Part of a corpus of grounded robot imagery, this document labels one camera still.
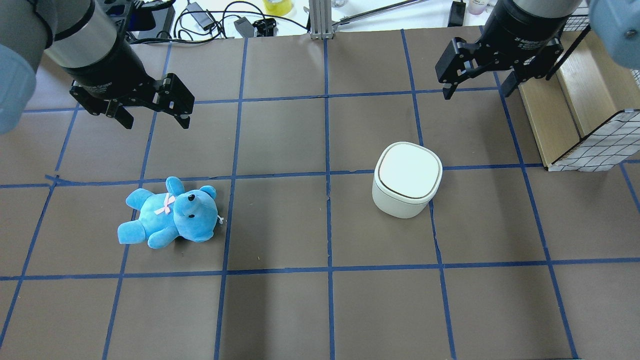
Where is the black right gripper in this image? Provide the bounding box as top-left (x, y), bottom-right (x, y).
top-left (435, 0), bottom-right (566, 100)

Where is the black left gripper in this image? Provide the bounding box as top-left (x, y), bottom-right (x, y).
top-left (70, 35), bottom-right (195, 130)

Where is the white trash can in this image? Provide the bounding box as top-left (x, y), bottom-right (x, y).
top-left (371, 141), bottom-right (444, 219)

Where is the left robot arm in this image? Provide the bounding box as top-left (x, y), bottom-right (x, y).
top-left (0, 0), bottom-right (195, 134)

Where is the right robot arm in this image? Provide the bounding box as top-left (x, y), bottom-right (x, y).
top-left (435, 0), bottom-right (640, 100)

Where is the black power adapter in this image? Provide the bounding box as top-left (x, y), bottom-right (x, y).
top-left (185, 2), bottom-right (217, 31)

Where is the wooden box with grid cloth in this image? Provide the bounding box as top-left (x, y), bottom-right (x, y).
top-left (519, 17), bottom-right (640, 173)

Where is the blue teddy bear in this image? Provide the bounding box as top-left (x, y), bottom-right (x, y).
top-left (117, 177), bottom-right (225, 249)

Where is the metal rod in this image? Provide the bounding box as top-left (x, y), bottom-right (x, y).
top-left (332, 0), bottom-right (423, 28)

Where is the yellow tape roll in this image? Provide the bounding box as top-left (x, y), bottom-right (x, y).
top-left (263, 0), bottom-right (293, 17)

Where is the aluminium frame post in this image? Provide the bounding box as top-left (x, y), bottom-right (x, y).
top-left (308, 0), bottom-right (335, 40)

